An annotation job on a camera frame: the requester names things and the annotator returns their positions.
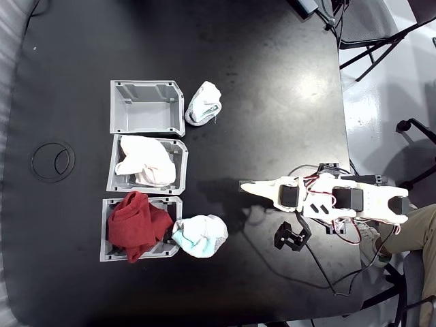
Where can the black round table grommet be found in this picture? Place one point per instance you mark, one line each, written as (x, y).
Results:
(52, 163)

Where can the white teal grey sock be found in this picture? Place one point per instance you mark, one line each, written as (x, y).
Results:
(201, 235)
(204, 98)

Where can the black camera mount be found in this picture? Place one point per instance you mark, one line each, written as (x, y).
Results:
(289, 238)

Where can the black folding chair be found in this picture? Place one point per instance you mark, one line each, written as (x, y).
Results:
(368, 20)

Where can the cream white sock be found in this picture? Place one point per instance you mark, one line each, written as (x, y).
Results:
(146, 160)

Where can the black chair frame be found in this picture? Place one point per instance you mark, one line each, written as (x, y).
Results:
(396, 294)

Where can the grey power adapter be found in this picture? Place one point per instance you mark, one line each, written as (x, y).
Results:
(306, 6)

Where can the dark red sock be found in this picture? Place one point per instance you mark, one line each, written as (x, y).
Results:
(133, 221)

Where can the grey bin with red sock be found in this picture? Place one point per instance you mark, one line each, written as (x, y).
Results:
(163, 252)

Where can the person's shoe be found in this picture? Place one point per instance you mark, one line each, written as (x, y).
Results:
(371, 243)

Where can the person's leg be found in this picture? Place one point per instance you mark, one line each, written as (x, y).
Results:
(415, 231)

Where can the grey bin with cream sock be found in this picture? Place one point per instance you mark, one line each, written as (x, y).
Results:
(181, 160)

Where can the black office chair base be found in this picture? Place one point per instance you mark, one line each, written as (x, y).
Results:
(408, 124)

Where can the empty grey plastic bin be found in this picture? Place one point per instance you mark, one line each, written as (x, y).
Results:
(143, 112)

